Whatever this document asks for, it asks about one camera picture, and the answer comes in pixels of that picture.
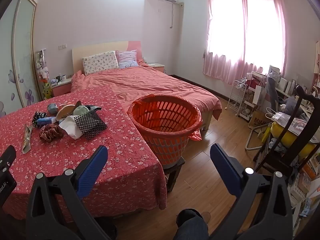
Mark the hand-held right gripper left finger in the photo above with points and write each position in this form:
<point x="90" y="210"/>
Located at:
<point x="92" y="170"/>

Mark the white plastic bag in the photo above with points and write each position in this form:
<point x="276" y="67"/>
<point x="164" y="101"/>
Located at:
<point x="280" y="117"/>

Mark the black checkered cloth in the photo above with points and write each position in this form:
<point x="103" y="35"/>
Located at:
<point x="92" y="125"/>

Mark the grey sock ball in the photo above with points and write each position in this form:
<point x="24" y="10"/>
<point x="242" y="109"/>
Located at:
<point x="52" y="108"/>

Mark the brown slotted spatula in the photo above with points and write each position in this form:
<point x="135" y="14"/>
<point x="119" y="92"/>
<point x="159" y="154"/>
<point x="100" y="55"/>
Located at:
<point x="78" y="103"/>

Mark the blue tissue packet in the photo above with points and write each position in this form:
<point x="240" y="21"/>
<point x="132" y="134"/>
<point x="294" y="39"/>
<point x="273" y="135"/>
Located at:
<point x="46" y="122"/>

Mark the person's leg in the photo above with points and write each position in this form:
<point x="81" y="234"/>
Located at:
<point x="191" y="226"/>

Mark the brown scrunchie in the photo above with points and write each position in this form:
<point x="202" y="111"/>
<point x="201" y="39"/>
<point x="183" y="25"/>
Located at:
<point x="50" y="133"/>

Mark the silver snack wrapper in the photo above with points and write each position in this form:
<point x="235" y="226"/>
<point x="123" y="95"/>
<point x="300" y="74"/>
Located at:
<point x="27" y="142"/>

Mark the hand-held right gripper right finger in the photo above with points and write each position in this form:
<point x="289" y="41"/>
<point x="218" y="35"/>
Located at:
<point x="225" y="165"/>

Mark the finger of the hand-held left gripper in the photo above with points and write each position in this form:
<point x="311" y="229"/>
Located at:
<point x="7" y="157"/>

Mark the dark wooden chair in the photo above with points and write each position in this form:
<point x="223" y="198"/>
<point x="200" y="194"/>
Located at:
<point x="293" y="115"/>

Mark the beige pink bed headboard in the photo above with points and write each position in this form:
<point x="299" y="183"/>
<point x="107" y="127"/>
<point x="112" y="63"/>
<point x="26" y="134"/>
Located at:
<point x="100" y="48"/>

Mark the pink white nightstand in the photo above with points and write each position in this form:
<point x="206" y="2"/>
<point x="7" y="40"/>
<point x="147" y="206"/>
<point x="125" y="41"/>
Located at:
<point x="61" y="90"/>
<point x="157" y="68"/>

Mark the white paper bag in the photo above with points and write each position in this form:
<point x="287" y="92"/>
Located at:
<point x="258" y="93"/>

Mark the clear tube of plush toys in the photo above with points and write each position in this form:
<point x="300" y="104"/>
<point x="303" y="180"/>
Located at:
<point x="43" y="72"/>

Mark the light green cloth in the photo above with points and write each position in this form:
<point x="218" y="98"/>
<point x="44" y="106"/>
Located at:
<point x="80" y="111"/>

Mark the pink curtain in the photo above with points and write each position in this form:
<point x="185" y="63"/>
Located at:
<point x="232" y="62"/>

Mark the flower print sliding wardrobe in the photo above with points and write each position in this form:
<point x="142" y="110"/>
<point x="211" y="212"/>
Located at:
<point x="22" y="55"/>

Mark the white mug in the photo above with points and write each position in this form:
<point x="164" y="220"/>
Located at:
<point x="63" y="77"/>

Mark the red paper bowl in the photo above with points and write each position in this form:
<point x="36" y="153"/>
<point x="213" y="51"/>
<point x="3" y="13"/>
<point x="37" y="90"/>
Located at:
<point x="63" y="112"/>

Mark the bed with pink duvet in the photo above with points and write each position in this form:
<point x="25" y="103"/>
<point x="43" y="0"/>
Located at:
<point x="162" y="85"/>

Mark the dark wooden stool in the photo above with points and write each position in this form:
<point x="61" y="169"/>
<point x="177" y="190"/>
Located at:
<point x="175" y="172"/>

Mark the grey hanging garment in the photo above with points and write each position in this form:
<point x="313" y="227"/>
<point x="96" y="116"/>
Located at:
<point x="272" y="92"/>

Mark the yellow plastic basin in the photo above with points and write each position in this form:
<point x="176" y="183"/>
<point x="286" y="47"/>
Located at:
<point x="287" y="135"/>

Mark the white wall socket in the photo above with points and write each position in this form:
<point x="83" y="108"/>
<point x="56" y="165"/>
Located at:
<point x="62" y="47"/>

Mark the black dotted scrunchie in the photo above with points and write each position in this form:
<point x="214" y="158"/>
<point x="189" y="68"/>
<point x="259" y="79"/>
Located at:
<point x="37" y="116"/>

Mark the white tissue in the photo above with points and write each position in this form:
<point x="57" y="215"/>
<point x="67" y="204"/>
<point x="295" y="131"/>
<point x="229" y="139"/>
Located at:
<point x="72" y="130"/>

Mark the brown cardboard box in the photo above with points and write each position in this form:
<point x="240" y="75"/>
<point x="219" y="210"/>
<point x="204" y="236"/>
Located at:
<point x="257" y="121"/>

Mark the white floral pillow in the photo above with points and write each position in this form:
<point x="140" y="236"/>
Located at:
<point x="100" y="63"/>

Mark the pink striped pillow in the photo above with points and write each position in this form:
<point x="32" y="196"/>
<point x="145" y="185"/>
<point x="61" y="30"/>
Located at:
<point x="127" y="58"/>

